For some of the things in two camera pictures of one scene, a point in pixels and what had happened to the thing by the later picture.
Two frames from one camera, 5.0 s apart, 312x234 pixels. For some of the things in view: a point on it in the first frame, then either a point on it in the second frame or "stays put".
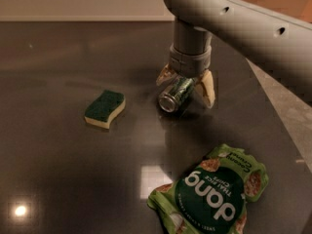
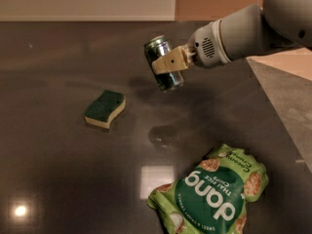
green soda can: (176, 94) to (169, 81)
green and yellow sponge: (104, 107) stays put
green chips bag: (211, 197) stays put
